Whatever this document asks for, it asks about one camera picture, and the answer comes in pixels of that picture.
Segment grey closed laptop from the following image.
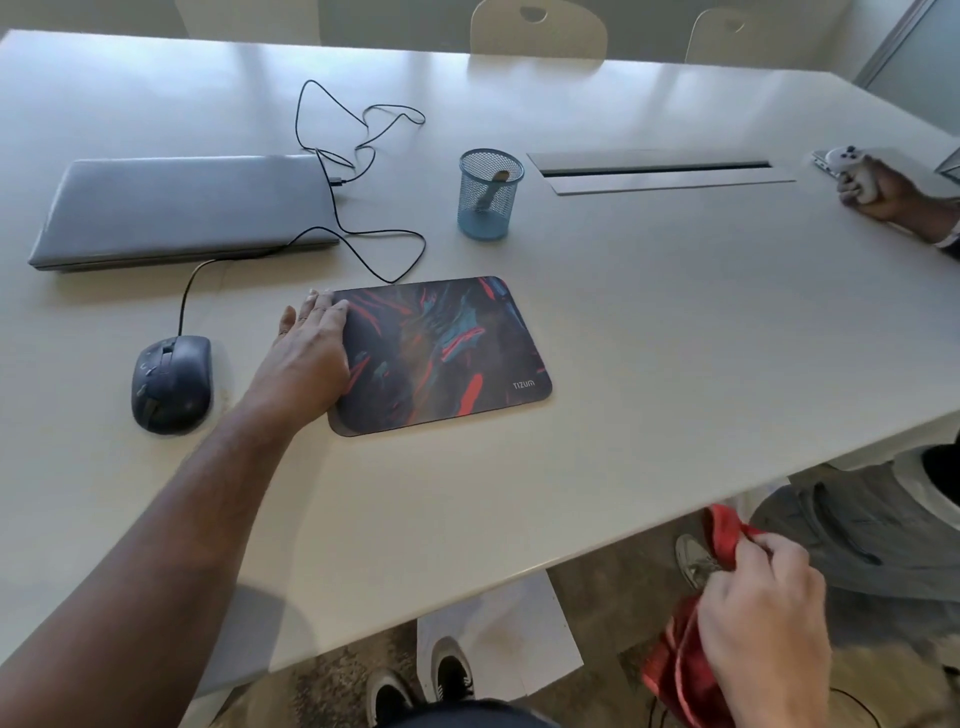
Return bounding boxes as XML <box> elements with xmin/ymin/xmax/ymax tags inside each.
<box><xmin>27</xmin><ymin>154</ymin><xmax>341</xmax><ymax>273</ymax></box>

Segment tan wooden stick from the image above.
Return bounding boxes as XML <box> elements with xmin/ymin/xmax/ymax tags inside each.
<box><xmin>478</xmin><ymin>168</ymin><xmax>513</xmax><ymax>219</ymax></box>

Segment red cloth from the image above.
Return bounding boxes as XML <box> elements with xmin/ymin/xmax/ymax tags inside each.
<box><xmin>641</xmin><ymin>504</ymin><xmax>774</xmax><ymax>728</ymax></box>

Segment person's left shoe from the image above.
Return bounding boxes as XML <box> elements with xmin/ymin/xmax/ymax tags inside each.
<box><xmin>365</xmin><ymin>669</ymin><xmax>415</xmax><ymax>728</ymax></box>

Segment dark multicoloured mouse pad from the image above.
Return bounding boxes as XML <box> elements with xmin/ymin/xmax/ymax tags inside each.
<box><xmin>327</xmin><ymin>276</ymin><xmax>554</xmax><ymax>438</ymax></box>

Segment person's dark trousers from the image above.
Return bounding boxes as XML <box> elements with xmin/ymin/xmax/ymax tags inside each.
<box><xmin>390</xmin><ymin>697</ymin><xmax>564</xmax><ymax>728</ymax></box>

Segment person's right shoe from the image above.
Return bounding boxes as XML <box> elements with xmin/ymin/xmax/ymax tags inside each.
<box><xmin>430</xmin><ymin>636</ymin><xmax>476</xmax><ymax>703</ymax></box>

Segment person's right hand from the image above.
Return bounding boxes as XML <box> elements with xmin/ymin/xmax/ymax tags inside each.
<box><xmin>697</xmin><ymin>534</ymin><xmax>833</xmax><ymax>711</ymax></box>

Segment thin black floor cable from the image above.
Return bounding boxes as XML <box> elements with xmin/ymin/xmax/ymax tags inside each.
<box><xmin>827</xmin><ymin>687</ymin><xmax>905</xmax><ymax>728</ymax></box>

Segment blue mesh pen holder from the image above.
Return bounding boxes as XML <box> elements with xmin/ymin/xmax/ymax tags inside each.
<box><xmin>457</xmin><ymin>147</ymin><xmax>526</xmax><ymax>242</ymax></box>

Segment dark blue computer mouse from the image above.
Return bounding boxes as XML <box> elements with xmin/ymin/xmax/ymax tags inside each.
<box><xmin>131</xmin><ymin>335</ymin><xmax>215</xmax><ymax>436</ymax></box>

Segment black mouse cable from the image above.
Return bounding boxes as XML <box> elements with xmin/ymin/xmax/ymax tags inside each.
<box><xmin>177</xmin><ymin>78</ymin><xmax>428</xmax><ymax>339</ymax></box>

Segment another person's forearm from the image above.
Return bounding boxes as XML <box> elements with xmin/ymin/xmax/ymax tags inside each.
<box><xmin>909</xmin><ymin>198</ymin><xmax>960</xmax><ymax>261</ymax></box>

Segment person's left forearm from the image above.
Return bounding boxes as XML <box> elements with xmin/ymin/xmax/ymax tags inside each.
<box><xmin>0</xmin><ymin>397</ymin><xmax>303</xmax><ymax>728</ymax></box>

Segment metal table cable hatch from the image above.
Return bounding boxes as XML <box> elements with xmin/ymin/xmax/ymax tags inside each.
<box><xmin>526</xmin><ymin>147</ymin><xmax>797</xmax><ymax>197</ymax></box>

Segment white handheld controller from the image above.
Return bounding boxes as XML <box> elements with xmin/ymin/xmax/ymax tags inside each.
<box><xmin>825</xmin><ymin>144</ymin><xmax>880</xmax><ymax>205</ymax></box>

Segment person's left hand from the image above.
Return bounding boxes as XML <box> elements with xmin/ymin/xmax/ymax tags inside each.
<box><xmin>246</xmin><ymin>290</ymin><xmax>353</xmax><ymax>438</ymax></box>

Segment white chair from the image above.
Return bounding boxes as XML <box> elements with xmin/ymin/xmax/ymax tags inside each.
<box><xmin>470</xmin><ymin>0</ymin><xmax>608</xmax><ymax>60</ymax></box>
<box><xmin>684</xmin><ymin>7</ymin><xmax>858</xmax><ymax>76</ymax></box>

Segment person's shoe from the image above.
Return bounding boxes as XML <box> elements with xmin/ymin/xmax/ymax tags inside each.
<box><xmin>365</xmin><ymin>669</ymin><xmax>415</xmax><ymax>728</ymax></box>
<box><xmin>430</xmin><ymin>636</ymin><xmax>476</xmax><ymax>703</ymax></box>
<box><xmin>675</xmin><ymin>533</ymin><xmax>726</xmax><ymax>591</ymax></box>

